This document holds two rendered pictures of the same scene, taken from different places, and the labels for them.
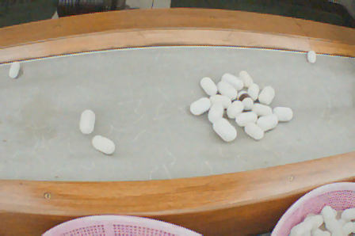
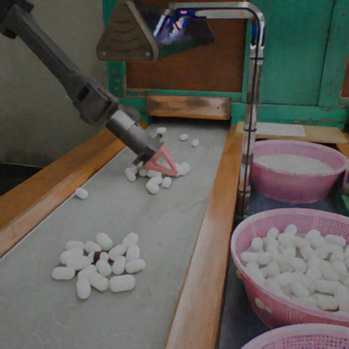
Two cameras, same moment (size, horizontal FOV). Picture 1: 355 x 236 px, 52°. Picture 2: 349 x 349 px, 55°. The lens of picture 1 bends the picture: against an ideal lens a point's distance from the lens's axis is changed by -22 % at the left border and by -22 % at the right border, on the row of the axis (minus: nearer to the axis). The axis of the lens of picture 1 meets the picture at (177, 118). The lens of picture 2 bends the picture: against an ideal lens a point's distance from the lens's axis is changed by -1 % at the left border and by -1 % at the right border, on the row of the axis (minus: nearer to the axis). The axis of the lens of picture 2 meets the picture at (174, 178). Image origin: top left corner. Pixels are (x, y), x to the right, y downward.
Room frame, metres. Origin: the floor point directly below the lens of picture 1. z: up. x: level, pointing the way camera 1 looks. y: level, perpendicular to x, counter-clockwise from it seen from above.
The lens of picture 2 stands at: (0.20, 0.23, 1.08)
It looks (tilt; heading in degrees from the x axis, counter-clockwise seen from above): 24 degrees down; 299
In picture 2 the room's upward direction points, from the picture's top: straight up
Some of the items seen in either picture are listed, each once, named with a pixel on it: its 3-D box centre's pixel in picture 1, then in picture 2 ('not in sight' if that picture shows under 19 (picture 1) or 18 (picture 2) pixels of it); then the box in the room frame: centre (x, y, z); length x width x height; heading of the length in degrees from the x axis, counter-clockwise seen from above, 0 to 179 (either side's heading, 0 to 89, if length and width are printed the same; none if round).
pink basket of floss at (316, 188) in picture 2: not in sight; (291, 170); (0.34, -0.67, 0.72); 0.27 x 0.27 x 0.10
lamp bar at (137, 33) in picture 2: not in sight; (178, 29); (0.56, -0.43, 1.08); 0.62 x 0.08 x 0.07; 106
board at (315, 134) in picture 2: not in sight; (287, 132); (0.40, -0.88, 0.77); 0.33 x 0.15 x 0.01; 16
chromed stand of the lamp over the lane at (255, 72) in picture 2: not in sight; (213, 118); (0.48, -0.45, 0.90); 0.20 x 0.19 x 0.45; 106
